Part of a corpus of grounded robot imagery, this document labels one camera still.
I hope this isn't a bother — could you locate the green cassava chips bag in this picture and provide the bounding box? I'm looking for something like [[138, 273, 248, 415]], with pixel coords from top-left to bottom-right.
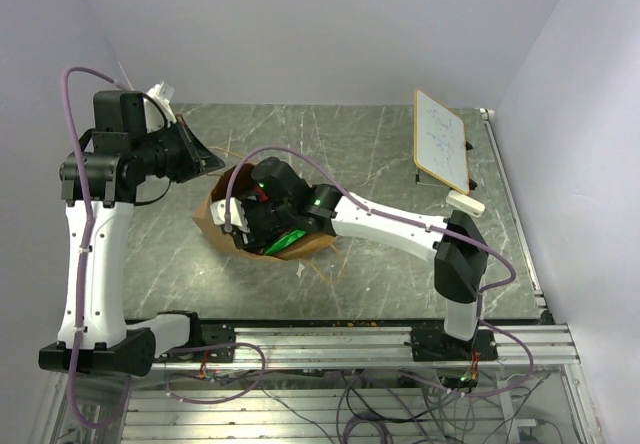
[[263, 229, 306, 256]]

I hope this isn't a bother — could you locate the red snack packet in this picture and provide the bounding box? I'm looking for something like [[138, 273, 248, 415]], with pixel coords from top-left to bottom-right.
[[253, 185, 269, 202]]

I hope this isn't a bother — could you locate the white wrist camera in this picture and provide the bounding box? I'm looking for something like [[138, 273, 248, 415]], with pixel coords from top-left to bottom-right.
[[143, 81, 176, 133], [209, 197, 250, 234]]

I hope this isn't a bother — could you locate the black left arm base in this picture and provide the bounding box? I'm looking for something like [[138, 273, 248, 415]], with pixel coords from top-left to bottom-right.
[[156, 321, 236, 363]]

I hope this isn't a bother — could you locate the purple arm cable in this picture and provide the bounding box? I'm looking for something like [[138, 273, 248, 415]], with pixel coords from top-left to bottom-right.
[[60, 66, 269, 430], [222, 145, 535, 399]]

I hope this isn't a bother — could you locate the aluminium frame rail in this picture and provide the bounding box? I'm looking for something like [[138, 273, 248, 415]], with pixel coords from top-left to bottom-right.
[[54, 326, 581, 368]]

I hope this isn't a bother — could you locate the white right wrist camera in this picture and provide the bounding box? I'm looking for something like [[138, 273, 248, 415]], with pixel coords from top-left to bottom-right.
[[209, 197, 250, 234]]

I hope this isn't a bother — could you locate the white board eraser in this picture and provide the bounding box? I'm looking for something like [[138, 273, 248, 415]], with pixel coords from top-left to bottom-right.
[[446, 190, 486, 217]]

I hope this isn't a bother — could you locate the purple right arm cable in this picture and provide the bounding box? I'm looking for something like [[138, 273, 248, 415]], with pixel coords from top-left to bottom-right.
[[222, 145, 535, 399]]

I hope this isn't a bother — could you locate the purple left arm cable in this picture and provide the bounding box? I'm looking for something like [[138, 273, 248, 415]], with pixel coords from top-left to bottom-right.
[[60, 66, 269, 430]]

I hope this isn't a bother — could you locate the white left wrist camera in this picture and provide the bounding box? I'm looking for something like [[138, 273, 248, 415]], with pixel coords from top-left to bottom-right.
[[143, 81, 176, 133]]

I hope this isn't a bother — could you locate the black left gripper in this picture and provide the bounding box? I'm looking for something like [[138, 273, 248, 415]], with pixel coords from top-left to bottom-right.
[[132, 113, 226, 183]]

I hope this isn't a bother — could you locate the brown paper bag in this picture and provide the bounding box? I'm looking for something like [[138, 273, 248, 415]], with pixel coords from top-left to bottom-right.
[[192, 167, 346, 286]]

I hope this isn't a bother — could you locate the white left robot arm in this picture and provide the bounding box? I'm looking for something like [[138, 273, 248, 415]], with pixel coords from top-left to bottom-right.
[[38, 83, 224, 377]]

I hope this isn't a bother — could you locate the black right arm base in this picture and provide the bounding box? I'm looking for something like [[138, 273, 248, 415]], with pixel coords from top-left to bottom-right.
[[404, 324, 498, 362]]

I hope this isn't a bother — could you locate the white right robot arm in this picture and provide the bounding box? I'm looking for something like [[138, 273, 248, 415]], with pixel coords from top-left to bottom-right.
[[216, 157, 488, 360]]

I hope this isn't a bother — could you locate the yellow framed whiteboard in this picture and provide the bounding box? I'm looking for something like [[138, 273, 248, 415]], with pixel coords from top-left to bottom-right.
[[413, 89, 471, 195]]

